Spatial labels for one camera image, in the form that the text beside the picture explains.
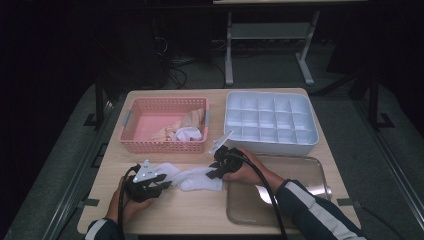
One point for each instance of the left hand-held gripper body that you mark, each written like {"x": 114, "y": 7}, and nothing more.
{"x": 141, "y": 190}

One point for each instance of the metal rail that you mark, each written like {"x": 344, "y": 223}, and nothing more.
{"x": 393, "y": 166}
{"x": 76, "y": 166}

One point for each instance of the person's left hand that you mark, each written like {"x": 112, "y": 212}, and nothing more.
{"x": 116, "y": 208}

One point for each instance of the pink plastic basket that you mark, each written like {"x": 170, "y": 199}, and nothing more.
{"x": 150, "y": 123}

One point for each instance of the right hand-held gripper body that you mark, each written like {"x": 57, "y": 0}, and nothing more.
{"x": 231, "y": 161}

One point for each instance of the white divided storage box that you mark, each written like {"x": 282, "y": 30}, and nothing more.
{"x": 270, "y": 116}

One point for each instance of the white metal frame table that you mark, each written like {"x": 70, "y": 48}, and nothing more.
{"x": 270, "y": 30}

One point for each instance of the black metal stand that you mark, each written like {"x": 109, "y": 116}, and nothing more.
{"x": 373, "y": 100}
{"x": 99, "y": 100}

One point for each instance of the black bracket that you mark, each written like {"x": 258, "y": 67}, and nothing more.
{"x": 99, "y": 155}

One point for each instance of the white sock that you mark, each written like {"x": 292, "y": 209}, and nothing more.
{"x": 188, "y": 134}
{"x": 196, "y": 181}

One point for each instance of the transparent grey box lid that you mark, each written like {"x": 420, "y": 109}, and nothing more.
{"x": 246, "y": 206}

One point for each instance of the person's right hand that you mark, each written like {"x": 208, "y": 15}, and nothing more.
{"x": 253, "y": 173}

